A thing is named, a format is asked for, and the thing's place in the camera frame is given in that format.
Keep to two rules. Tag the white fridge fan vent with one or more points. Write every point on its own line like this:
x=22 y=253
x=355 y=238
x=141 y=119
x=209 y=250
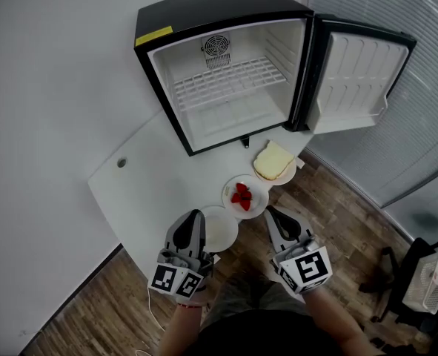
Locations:
x=215 y=45

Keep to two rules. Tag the person's black shirt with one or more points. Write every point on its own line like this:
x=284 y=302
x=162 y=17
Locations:
x=270 y=336

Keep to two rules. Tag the black office chair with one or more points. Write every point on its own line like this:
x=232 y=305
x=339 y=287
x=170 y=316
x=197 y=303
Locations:
x=411 y=265

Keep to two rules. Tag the white bread sandwich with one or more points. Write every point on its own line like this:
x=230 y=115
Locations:
x=272 y=159

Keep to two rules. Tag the black mini fridge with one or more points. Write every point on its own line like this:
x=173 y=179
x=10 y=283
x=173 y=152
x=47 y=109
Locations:
x=222 y=9

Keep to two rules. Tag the white mesh desk fan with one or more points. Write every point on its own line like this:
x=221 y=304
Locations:
x=426 y=287

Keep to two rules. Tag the black bracket with screw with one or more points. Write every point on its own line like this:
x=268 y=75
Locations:
x=245 y=142

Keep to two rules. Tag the small white table edge fitting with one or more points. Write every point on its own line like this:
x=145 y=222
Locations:
x=299 y=162

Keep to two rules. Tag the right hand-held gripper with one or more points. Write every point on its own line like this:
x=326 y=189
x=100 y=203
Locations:
x=307 y=269

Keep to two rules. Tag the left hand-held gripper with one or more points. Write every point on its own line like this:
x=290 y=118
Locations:
x=181 y=273

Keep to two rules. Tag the yellow warning label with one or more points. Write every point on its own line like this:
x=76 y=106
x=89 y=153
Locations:
x=153 y=35

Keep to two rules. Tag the person's left forearm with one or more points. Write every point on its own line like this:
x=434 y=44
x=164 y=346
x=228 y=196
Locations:
x=181 y=328

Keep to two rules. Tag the person's right forearm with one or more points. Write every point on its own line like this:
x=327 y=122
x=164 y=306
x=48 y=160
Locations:
x=333 y=321

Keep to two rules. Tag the grey window blinds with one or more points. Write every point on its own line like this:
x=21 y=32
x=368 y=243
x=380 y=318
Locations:
x=407 y=13

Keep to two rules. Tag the person's camouflage shorts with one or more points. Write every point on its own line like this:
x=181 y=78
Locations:
x=248 y=295

